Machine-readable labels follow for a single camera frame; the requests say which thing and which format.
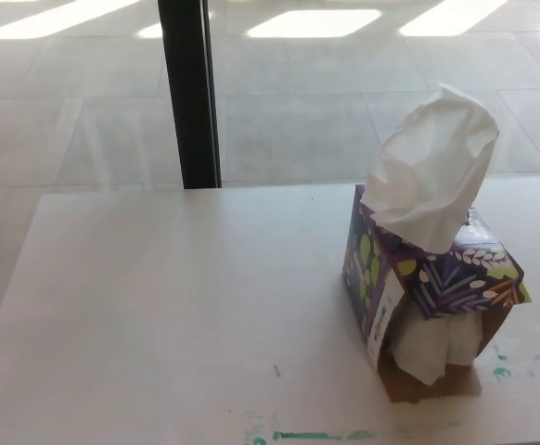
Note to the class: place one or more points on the white pulled facial tissue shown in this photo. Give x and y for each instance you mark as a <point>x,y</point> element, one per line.
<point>430,171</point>

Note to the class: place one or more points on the purple floral tissue box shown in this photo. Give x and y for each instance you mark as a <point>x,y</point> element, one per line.
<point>455,283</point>

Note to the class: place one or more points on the white tissue stack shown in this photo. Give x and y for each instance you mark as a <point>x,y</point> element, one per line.
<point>425,345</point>

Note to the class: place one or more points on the black window frame post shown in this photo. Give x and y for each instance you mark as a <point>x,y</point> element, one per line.
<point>190,92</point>

